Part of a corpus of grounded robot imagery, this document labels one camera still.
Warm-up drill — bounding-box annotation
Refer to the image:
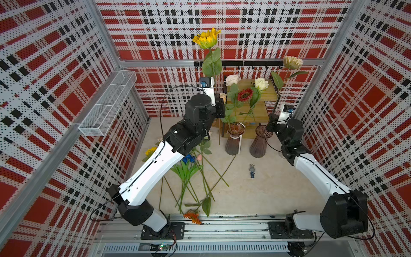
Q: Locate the red gerbera flower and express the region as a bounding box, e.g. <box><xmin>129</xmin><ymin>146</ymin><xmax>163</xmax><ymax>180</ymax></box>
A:
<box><xmin>237</xmin><ymin>87</ymin><xmax>262</xmax><ymax>125</ymax></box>

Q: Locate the pale pink rose flower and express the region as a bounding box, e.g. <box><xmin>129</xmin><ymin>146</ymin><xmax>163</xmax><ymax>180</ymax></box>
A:
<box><xmin>224</xmin><ymin>75</ymin><xmax>241</xmax><ymax>132</ymax></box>

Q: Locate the white rose flower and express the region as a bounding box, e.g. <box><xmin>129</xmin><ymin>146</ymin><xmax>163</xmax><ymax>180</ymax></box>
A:
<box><xmin>240</xmin><ymin>78</ymin><xmax>270</xmax><ymax>126</ymax></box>

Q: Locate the yellow sunflower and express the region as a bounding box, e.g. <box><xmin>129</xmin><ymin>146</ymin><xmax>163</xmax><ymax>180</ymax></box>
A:
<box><xmin>192</xmin><ymin>28</ymin><xmax>223</xmax><ymax>80</ymax></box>
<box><xmin>142</xmin><ymin>146</ymin><xmax>164</xmax><ymax>211</ymax></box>

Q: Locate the cream gerbera flower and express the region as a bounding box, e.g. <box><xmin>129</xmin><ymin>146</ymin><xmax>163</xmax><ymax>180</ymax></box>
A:
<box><xmin>270</xmin><ymin>56</ymin><xmax>309</xmax><ymax>112</ymax></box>

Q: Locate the orange gerbera flower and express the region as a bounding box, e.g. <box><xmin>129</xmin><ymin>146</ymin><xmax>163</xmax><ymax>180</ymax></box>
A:
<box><xmin>183</xmin><ymin>152</ymin><xmax>236</xmax><ymax>224</ymax></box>

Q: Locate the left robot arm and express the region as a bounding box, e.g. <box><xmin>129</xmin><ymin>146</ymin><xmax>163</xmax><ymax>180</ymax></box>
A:
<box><xmin>108</xmin><ymin>94</ymin><xmax>225</xmax><ymax>232</ymax></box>

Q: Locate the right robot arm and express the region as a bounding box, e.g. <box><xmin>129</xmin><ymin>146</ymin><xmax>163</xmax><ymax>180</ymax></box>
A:
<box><xmin>266</xmin><ymin>113</ymin><xmax>373</xmax><ymax>239</ymax></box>

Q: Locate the dark ribbed glass vase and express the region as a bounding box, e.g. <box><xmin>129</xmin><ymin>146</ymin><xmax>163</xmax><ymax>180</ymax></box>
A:
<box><xmin>249</xmin><ymin>125</ymin><xmax>273</xmax><ymax>158</ymax></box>

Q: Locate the wooden two-tier shelf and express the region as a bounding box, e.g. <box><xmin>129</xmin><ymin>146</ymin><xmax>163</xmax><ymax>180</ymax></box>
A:
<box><xmin>234</xmin><ymin>76</ymin><xmax>279</xmax><ymax>139</ymax></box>

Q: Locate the pink glass vase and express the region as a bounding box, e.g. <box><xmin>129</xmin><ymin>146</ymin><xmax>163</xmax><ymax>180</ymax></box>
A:
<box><xmin>225</xmin><ymin>123</ymin><xmax>246</xmax><ymax>155</ymax></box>

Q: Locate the green circuit board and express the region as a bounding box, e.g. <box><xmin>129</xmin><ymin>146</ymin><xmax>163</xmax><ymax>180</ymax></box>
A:
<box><xmin>150</xmin><ymin>244</ymin><xmax>172</xmax><ymax>252</ymax></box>

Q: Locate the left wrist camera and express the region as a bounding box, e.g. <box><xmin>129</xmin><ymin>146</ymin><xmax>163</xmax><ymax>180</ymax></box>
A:
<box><xmin>200</xmin><ymin>77</ymin><xmax>216</xmax><ymax>107</ymax></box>

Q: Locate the small grey figurine keychain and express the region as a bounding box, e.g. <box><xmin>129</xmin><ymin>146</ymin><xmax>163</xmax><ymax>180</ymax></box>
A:
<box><xmin>249</xmin><ymin>164</ymin><xmax>255</xmax><ymax>179</ymax></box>

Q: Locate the black hook rail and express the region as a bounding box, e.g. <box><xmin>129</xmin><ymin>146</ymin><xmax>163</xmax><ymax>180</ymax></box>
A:
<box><xmin>193</xmin><ymin>60</ymin><xmax>299</xmax><ymax>70</ymax></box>

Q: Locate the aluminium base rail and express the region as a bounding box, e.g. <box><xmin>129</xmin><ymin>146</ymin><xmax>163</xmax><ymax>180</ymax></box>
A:
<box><xmin>96</xmin><ymin>213</ymin><xmax>359</xmax><ymax>242</ymax></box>

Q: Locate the white wire wall basket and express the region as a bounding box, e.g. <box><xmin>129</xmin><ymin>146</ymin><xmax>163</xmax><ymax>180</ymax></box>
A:
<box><xmin>79</xmin><ymin>70</ymin><xmax>137</xmax><ymax>137</ymax></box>

